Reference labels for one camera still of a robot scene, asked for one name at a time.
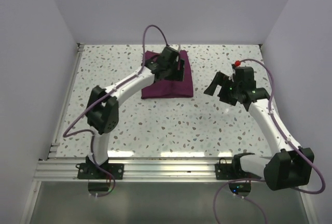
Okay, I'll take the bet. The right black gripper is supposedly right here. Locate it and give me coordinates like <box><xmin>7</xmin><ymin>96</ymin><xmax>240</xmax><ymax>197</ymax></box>
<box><xmin>203</xmin><ymin>72</ymin><xmax>241</xmax><ymax>106</ymax></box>

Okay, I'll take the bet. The purple cloth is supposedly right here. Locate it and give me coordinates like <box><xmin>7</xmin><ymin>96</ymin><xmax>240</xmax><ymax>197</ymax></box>
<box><xmin>141</xmin><ymin>50</ymin><xmax>193</xmax><ymax>100</ymax></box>

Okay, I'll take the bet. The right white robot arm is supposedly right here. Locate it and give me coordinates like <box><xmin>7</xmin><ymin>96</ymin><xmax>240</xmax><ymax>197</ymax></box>
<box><xmin>204</xmin><ymin>66</ymin><xmax>314</xmax><ymax>191</ymax></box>

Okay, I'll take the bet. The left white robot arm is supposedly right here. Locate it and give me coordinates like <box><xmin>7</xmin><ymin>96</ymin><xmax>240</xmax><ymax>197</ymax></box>
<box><xmin>85</xmin><ymin>46</ymin><xmax>185</xmax><ymax>179</ymax></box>

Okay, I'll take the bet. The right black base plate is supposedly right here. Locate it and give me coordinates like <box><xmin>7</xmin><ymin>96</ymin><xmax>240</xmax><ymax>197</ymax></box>
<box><xmin>215</xmin><ymin>157</ymin><xmax>249</xmax><ymax>180</ymax></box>

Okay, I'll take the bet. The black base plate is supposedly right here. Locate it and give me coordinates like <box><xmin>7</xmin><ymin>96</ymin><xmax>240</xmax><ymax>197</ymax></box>
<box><xmin>75</xmin><ymin>163</ymin><xmax>125</xmax><ymax>180</ymax></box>
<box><xmin>215</xmin><ymin>157</ymin><xmax>249</xmax><ymax>180</ymax></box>

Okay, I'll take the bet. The aluminium front rail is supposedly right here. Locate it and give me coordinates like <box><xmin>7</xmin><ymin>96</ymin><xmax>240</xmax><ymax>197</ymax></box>
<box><xmin>33</xmin><ymin>158</ymin><xmax>218</xmax><ymax>183</ymax></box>

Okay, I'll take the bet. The aluminium rail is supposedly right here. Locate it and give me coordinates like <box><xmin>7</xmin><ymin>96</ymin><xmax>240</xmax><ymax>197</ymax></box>
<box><xmin>33</xmin><ymin>158</ymin><xmax>218</xmax><ymax>183</ymax></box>
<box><xmin>46</xmin><ymin>43</ymin><xmax>85</xmax><ymax>160</ymax></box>

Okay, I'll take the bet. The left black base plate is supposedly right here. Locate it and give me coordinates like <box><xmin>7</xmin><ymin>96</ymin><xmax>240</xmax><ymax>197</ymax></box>
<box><xmin>75</xmin><ymin>163</ymin><xmax>125</xmax><ymax>180</ymax></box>

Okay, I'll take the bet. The aluminium left side rail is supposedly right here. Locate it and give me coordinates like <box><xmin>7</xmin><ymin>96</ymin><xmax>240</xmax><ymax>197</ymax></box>
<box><xmin>46</xmin><ymin>43</ymin><xmax>85</xmax><ymax>160</ymax></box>

